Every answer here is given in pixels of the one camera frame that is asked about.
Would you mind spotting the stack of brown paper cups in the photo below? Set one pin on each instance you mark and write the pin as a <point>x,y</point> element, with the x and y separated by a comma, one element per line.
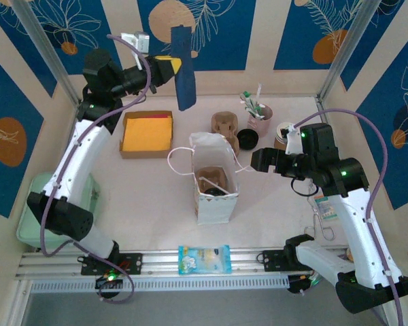
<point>279,141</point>

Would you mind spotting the dark blue napkin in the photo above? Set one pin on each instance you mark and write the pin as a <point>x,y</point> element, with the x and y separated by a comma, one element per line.
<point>185,85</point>

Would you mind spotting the pulp cup carrier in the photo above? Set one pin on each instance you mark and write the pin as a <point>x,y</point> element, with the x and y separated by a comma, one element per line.
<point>207,176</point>

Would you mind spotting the white animal print paper bag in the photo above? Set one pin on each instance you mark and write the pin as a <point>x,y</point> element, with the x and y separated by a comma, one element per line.
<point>214,210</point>

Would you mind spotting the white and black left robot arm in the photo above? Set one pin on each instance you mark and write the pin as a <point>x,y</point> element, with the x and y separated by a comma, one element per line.
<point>76,169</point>

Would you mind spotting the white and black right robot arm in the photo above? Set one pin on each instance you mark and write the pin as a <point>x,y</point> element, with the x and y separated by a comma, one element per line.
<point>353,231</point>

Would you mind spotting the stack of black cup lids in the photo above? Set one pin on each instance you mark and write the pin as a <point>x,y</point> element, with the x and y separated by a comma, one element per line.
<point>248,139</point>

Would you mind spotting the pink straw holder cup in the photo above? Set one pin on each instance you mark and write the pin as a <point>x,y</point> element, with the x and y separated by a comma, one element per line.
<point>260,125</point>

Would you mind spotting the red napkin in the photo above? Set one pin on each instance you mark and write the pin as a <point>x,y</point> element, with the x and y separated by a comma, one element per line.
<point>158,115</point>

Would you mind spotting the printed paper tag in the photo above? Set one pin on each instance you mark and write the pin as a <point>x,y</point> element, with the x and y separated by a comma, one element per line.
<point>326,208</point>

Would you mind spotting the stack of pulp cup carriers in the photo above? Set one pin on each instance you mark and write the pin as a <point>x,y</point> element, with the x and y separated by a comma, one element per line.
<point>224,124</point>

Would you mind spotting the green tipped wrapped straw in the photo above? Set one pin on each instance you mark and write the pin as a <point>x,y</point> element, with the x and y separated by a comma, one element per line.
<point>242,100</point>
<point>247,97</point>

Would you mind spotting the yellow napkin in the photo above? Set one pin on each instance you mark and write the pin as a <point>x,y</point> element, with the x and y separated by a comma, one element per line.
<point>146,134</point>

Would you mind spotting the cardboard napkin box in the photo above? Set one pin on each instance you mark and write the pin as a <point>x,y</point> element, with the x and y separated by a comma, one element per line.
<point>146,155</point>

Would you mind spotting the blue snack packet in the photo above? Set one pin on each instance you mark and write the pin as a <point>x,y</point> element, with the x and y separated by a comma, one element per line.
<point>204,258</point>

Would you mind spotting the black controller board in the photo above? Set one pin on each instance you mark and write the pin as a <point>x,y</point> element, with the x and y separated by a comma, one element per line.
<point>103,283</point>
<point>297,285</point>

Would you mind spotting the mint green tray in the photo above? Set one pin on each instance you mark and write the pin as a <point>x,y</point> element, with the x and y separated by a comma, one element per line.
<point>37,183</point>

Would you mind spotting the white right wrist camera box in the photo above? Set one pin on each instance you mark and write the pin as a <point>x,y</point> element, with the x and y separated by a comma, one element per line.
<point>292,142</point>

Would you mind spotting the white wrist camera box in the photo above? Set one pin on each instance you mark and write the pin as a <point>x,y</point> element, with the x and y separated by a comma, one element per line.
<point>137,41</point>
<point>292,142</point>

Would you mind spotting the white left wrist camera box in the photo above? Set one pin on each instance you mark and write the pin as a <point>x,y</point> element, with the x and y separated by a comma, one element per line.
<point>137,41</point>

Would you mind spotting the aluminium table edge rail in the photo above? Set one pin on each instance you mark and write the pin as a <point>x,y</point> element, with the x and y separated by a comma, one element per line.
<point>321,103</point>
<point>68,149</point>

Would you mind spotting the aluminium frame post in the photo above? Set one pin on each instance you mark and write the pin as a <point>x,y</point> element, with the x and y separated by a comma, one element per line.
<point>47,51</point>
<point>349,44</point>

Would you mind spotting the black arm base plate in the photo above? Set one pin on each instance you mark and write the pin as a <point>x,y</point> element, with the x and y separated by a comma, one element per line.
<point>272,261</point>
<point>134,264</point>

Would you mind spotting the aluminium mounting rail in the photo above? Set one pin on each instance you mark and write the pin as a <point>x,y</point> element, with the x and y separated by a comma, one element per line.
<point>163,261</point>

